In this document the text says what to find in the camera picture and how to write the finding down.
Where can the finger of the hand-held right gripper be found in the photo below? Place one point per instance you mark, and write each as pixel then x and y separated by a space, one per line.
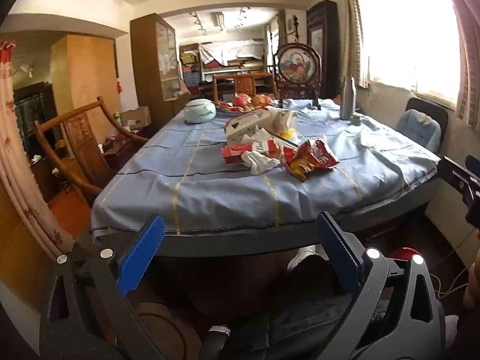
pixel 455 178

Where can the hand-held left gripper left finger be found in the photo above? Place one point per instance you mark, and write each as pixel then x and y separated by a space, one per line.
pixel 144 247

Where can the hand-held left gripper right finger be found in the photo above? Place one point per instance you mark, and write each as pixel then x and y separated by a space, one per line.
pixel 337 251

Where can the red chip bag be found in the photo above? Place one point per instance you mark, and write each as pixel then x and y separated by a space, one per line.
pixel 315 155

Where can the white tissue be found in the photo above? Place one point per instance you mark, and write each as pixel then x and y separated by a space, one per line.
pixel 260 163

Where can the yellow plastic wrapper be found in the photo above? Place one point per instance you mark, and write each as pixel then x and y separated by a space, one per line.
pixel 289 134

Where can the red and white cigarette carton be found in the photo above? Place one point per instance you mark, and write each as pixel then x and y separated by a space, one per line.
pixel 234 153

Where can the beige paper package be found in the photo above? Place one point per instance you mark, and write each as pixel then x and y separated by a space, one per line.
pixel 282 117

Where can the white and red cardboard box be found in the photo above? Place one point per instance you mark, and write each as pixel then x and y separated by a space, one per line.
pixel 247 122

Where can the person's right hand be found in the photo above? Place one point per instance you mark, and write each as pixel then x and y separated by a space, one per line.
pixel 473 281

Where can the white sneaker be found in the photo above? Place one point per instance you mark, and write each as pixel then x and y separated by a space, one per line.
pixel 300 260

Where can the light blue chair cushion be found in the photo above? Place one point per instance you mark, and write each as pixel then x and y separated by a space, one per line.
pixel 422 125

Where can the black office chair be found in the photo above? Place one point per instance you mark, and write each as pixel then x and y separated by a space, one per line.
pixel 438 110

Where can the dark wooden side table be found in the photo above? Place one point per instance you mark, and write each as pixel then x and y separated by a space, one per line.
pixel 120 148

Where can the person's trouser leg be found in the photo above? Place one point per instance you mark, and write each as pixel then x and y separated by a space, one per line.
pixel 240 288

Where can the beige patterned window curtain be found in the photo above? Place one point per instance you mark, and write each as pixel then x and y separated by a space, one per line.
pixel 354 26
pixel 465 63

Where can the grey thermos cap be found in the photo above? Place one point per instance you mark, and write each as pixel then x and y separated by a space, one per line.
pixel 354 120

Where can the curved wooden armchair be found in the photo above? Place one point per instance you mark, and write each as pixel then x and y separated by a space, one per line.
pixel 80 138

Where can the grey metal thermos bottle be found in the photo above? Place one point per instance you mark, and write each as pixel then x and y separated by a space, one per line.
pixel 347 99

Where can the pale green ceramic lidded jar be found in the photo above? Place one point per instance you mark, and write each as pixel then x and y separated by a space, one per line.
pixel 199 112

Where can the blue rimmed fruit plate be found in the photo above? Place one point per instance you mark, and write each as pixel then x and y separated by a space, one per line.
pixel 228 110

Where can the red foil wrapped candies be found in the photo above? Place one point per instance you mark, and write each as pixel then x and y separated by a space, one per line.
pixel 224 105

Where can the orange wrapped fruit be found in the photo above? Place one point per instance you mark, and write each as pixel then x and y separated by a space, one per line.
pixel 261 100

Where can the red round fruit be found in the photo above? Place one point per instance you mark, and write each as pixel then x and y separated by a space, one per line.
pixel 240 100

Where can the light wooden wardrobe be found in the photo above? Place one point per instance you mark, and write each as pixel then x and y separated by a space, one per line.
pixel 82 71

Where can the wooden glass door cabinet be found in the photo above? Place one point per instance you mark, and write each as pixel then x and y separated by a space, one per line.
pixel 153 60

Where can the round embroidered wooden table screen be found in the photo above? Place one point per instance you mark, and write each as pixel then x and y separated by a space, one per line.
pixel 298 65

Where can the carved wooden chair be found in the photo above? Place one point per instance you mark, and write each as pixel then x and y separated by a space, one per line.
pixel 243 82

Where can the cluttered bookshelf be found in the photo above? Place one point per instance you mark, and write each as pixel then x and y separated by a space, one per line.
pixel 225 69

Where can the dark carved cabinet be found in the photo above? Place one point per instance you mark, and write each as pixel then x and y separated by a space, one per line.
pixel 322 26

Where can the white cover cloth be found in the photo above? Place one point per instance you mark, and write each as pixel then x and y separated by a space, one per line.
pixel 232 50

